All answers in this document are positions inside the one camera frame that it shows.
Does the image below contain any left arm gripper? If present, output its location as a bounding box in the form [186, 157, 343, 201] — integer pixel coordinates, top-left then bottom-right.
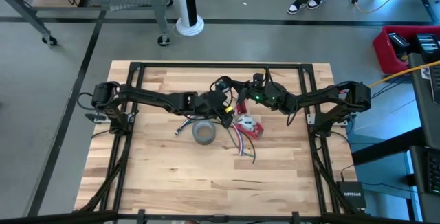
[185, 91, 235, 129]

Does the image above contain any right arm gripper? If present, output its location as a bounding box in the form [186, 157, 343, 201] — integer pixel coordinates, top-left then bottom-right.
[228, 78, 290, 114]

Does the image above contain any red tape dispenser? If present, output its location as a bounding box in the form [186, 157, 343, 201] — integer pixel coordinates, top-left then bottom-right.
[236, 114, 265, 141]

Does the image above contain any white pillar with black stripe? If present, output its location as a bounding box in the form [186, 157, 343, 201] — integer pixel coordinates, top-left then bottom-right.
[170, 0, 206, 37]

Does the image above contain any red plastic bin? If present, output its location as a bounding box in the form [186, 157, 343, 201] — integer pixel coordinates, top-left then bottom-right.
[373, 25, 440, 76]

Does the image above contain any black labelled device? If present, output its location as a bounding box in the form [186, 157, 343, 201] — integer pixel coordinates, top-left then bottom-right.
[388, 32, 410, 60]
[414, 33, 440, 63]

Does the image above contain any grey desk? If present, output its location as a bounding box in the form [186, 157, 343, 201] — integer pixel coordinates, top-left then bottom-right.
[407, 52, 440, 224]

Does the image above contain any black keyboard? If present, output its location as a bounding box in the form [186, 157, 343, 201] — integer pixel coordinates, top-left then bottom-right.
[426, 153, 440, 196]

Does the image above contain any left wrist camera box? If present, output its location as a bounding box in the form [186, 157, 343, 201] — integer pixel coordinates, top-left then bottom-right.
[205, 89, 228, 105]

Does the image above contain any dark duct tape roll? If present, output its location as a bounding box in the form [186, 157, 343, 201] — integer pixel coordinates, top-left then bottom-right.
[191, 120, 217, 146]

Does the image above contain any red white blue wire bundle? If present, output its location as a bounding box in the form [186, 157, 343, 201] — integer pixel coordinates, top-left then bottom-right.
[178, 115, 245, 156]

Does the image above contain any bundle of coloured cables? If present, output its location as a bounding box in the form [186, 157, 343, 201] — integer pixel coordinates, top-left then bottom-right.
[178, 115, 245, 156]

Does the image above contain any bundle of coloured wires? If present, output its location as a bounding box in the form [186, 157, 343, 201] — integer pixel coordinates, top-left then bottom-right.
[180, 119, 258, 158]

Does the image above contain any black Netgear network switch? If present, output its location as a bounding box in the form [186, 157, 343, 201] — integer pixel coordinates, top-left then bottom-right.
[335, 181, 367, 210]

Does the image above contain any yellow hanging cable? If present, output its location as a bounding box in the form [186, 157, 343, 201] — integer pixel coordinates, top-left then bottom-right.
[369, 60, 440, 88]

